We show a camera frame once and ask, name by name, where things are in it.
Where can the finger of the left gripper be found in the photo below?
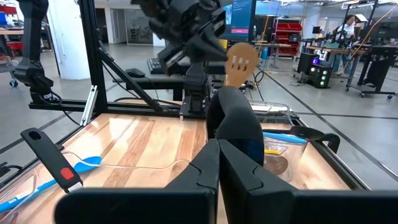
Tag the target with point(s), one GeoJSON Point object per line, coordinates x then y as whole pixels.
{"type": "Point", "coordinates": [213, 26]}
{"type": "Point", "coordinates": [206, 49]}

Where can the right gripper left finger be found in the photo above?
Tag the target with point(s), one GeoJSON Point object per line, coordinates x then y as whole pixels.
{"type": "Point", "coordinates": [202, 174]}

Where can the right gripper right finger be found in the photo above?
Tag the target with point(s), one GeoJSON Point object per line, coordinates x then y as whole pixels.
{"type": "Point", "coordinates": [239, 174]}

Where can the dark wooden spoon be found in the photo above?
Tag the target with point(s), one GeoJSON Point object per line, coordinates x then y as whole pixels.
{"type": "Point", "coordinates": [276, 165]}

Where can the yellow silicone spatula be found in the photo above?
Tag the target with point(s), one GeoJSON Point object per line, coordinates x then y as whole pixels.
{"type": "Point", "coordinates": [272, 152]}

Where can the wide wooden slotted turner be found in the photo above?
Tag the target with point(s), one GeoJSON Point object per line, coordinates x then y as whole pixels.
{"type": "Point", "coordinates": [242, 77]}

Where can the large blue silicone spoon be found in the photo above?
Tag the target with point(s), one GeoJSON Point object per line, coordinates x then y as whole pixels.
{"type": "Point", "coordinates": [286, 137]}

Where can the tall clear plastic bin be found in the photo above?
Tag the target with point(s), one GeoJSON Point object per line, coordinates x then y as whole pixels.
{"type": "Point", "coordinates": [124, 177]}

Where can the small blue silicone spoon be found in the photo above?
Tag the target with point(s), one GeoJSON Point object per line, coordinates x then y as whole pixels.
{"type": "Point", "coordinates": [90, 161]}

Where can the black round turner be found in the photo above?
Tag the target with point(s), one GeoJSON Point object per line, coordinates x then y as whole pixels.
{"type": "Point", "coordinates": [49, 155]}

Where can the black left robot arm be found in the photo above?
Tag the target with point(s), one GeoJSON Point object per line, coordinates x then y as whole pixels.
{"type": "Point", "coordinates": [196, 84]}

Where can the computer monitor blue screen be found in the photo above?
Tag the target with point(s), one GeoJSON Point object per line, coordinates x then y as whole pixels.
{"type": "Point", "coordinates": [241, 15]}

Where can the wide clear plastic bin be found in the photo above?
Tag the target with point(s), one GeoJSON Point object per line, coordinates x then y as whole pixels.
{"type": "Point", "coordinates": [292, 161]}

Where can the black keyboard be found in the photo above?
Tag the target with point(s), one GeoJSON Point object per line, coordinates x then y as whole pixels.
{"type": "Point", "coordinates": [154, 65]}

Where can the steel box grater black top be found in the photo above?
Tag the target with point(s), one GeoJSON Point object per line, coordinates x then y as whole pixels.
{"type": "Point", "coordinates": [236, 118]}

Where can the black computer mouse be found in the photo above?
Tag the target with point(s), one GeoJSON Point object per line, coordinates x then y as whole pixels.
{"type": "Point", "coordinates": [135, 73]}

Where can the red storage shelf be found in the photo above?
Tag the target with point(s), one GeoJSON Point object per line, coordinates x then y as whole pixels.
{"type": "Point", "coordinates": [287, 28]}

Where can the computer tower with lights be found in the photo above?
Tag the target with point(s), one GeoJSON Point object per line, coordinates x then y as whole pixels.
{"type": "Point", "coordinates": [320, 76]}
{"type": "Point", "coordinates": [306, 60]}

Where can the wooden workbench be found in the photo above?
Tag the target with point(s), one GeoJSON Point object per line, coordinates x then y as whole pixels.
{"type": "Point", "coordinates": [317, 48]}

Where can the white building column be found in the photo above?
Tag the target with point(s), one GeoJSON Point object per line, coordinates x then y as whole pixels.
{"type": "Point", "coordinates": [68, 40]}

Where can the person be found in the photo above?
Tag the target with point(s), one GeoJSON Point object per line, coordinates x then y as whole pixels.
{"type": "Point", "coordinates": [347, 29]}

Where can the black rolling desk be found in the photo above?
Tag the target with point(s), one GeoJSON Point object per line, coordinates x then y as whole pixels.
{"type": "Point", "coordinates": [379, 68]}

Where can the red storage box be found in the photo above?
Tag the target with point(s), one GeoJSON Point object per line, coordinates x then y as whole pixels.
{"type": "Point", "coordinates": [7, 9]}

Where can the black aluminium table frame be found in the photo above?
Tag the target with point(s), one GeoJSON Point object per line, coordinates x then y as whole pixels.
{"type": "Point", "coordinates": [91, 46]}

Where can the black frame hook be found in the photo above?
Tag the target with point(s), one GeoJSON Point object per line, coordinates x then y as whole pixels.
{"type": "Point", "coordinates": [334, 140]}

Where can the silver aluminium rail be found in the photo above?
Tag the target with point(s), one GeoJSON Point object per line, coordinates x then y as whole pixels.
{"type": "Point", "coordinates": [89, 105]}

